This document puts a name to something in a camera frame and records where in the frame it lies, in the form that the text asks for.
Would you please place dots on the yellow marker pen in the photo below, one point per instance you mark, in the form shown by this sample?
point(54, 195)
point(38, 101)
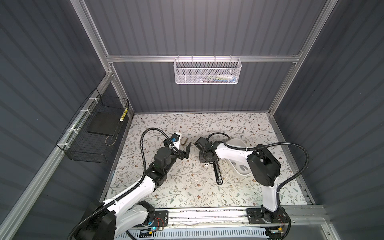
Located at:
point(123, 115)

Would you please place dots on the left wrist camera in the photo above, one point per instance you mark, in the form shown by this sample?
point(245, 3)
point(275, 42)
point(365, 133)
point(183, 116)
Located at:
point(176, 139)

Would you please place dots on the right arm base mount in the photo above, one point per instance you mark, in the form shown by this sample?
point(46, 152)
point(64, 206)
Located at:
point(263, 216)

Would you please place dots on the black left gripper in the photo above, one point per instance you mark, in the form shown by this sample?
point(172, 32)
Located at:
point(181, 155)

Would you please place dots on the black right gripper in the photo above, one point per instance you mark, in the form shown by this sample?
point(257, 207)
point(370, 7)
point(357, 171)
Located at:
point(201, 159)

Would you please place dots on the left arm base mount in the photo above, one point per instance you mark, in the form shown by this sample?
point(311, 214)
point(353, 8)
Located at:
point(156, 218)

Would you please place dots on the white wire mesh basket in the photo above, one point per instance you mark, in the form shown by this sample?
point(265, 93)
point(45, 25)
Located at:
point(207, 71)

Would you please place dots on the black wire basket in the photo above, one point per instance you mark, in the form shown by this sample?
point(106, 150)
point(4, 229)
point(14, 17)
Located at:
point(79, 145)

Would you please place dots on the white oval plastic tray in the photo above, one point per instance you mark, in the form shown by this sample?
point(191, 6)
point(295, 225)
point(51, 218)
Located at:
point(238, 161)

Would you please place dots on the black foam pad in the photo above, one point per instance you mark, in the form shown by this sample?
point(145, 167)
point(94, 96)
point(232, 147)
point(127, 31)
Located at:
point(106, 124)

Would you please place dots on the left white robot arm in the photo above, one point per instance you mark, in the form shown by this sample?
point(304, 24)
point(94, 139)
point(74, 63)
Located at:
point(108, 219)

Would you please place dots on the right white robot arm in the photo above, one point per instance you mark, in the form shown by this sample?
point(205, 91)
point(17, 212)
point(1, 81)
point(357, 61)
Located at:
point(260, 163)

